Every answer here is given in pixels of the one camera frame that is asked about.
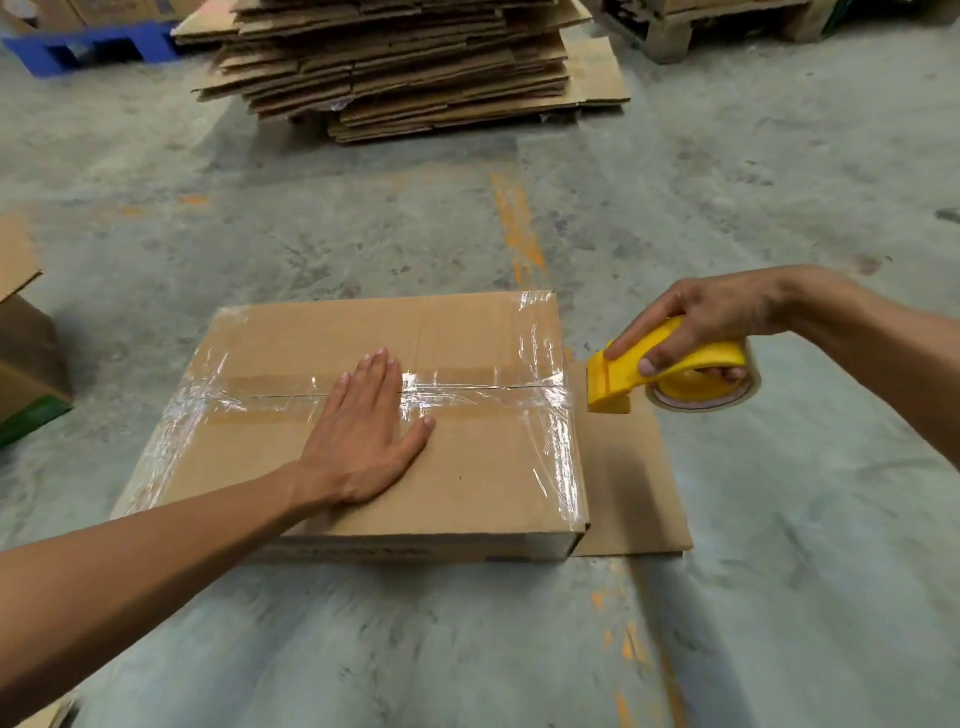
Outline person's right hand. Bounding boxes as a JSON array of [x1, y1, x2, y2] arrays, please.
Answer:
[[604, 270, 798, 384]]

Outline person's left hand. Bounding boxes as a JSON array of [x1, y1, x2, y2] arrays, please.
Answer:
[[294, 348, 438, 509]]

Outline taped brown cardboard box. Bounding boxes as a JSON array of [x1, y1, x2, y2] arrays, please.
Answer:
[[111, 290, 592, 566]]

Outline yellow tape dispenser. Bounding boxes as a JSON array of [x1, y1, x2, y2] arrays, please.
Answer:
[[585, 315, 751, 416]]

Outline person's left forearm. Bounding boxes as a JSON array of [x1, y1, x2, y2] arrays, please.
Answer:
[[0, 459, 331, 728]]

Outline person's right forearm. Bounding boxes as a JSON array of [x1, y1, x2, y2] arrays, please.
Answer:
[[778, 265, 960, 478]]

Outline clear packing tape roll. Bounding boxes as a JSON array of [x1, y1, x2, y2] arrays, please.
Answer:
[[645, 341, 763, 413]]

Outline flat brown cardboard sheet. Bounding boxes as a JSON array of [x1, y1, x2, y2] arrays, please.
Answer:
[[562, 347, 695, 561]]

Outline open cardboard box green base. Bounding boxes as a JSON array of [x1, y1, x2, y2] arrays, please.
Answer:
[[0, 215, 75, 452]]

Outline stack of flattened cardboard boxes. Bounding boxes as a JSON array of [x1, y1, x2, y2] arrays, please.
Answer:
[[171, 0, 633, 146]]

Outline wooden pallet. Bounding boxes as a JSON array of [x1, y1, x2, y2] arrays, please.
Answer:
[[598, 0, 835, 66]]

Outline small cardboard scrap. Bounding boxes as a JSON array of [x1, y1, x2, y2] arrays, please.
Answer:
[[26, 693, 80, 728]]

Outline blue plastic pallet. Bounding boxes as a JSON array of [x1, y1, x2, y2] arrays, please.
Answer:
[[1, 20, 182, 79]]

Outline cardboard boxes on pallet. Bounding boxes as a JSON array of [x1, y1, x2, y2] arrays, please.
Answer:
[[28, 0, 205, 33]]

